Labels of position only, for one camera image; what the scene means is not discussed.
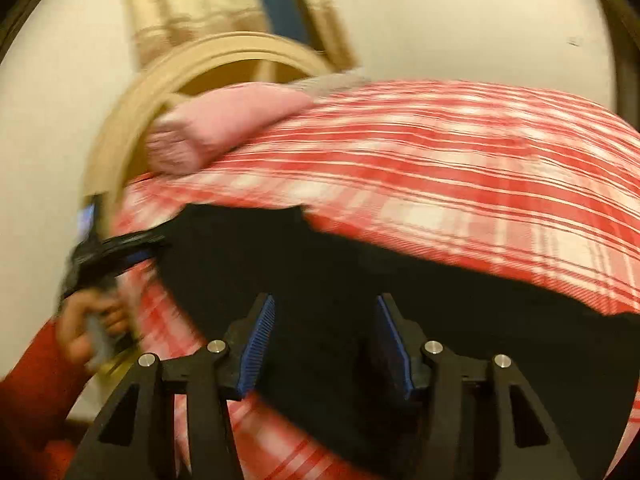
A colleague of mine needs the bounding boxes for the black pants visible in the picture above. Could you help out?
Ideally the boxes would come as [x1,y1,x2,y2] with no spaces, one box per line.
[156,205,639,479]

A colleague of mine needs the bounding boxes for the red sleeved left forearm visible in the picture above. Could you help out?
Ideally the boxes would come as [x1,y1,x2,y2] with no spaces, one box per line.
[1,321,89,479]

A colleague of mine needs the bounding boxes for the left hand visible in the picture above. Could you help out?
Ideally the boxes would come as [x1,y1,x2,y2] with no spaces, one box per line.
[56,288,129,365]

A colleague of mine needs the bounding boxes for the cream wooden headboard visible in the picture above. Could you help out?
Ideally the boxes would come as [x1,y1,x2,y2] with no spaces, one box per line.
[81,32,335,236]

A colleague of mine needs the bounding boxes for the pink folded blanket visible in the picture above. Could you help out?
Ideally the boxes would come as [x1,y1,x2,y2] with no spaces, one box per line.
[146,82,314,176]

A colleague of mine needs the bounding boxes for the red white plaid bedsheet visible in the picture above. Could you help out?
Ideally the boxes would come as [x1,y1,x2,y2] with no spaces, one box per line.
[112,78,640,480]

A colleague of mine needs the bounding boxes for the beige curtain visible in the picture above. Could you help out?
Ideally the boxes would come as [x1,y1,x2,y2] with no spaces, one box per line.
[125,0,358,70]

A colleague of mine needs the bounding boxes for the grey striped pillow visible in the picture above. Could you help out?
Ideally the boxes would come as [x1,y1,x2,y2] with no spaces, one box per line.
[288,70,371,99]

